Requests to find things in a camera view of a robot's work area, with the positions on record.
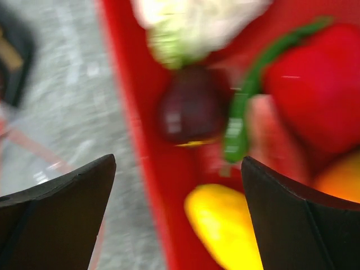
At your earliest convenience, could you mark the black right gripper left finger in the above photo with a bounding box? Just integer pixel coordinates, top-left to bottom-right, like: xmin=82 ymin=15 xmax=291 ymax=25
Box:
xmin=1 ymin=154 xmax=116 ymax=269

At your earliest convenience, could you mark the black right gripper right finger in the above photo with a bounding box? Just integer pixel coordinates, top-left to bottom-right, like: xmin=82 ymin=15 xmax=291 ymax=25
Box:
xmin=241 ymin=156 xmax=359 ymax=269

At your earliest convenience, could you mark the yellow toy mango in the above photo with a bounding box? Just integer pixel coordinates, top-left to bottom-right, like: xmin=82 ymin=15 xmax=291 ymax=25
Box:
xmin=184 ymin=184 xmax=263 ymax=270

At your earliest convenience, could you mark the toy watermelon slice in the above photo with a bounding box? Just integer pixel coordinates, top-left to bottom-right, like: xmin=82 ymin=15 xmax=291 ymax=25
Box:
xmin=246 ymin=94 xmax=310 ymax=185

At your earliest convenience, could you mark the toy cauliflower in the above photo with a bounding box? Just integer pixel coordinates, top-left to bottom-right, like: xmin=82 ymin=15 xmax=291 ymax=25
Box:
xmin=131 ymin=0 xmax=272 ymax=70

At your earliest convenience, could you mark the clear zip top bag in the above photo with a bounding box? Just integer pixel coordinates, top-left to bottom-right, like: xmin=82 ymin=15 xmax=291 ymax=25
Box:
xmin=1 ymin=118 xmax=72 ymax=194

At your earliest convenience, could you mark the orange green toy mango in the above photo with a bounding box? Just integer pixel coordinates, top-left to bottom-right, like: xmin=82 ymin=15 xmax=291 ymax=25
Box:
xmin=313 ymin=151 xmax=359 ymax=203

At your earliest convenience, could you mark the green toy chili pepper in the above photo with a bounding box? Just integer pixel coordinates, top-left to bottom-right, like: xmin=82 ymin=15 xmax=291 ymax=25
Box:
xmin=222 ymin=16 xmax=333 ymax=164

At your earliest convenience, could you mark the black serving tray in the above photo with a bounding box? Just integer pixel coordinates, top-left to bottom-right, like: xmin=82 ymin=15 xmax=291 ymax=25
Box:
xmin=1 ymin=2 xmax=37 ymax=107

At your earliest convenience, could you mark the red plastic bin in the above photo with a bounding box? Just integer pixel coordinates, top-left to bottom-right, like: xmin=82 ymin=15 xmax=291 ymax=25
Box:
xmin=98 ymin=1 xmax=359 ymax=269

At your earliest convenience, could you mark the red toy bell pepper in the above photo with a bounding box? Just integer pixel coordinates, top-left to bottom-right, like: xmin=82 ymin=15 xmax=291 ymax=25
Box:
xmin=264 ymin=23 xmax=359 ymax=154

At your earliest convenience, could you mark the dark purple toy onion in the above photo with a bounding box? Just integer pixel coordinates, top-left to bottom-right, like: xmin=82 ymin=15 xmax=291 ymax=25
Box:
xmin=157 ymin=65 xmax=226 ymax=145

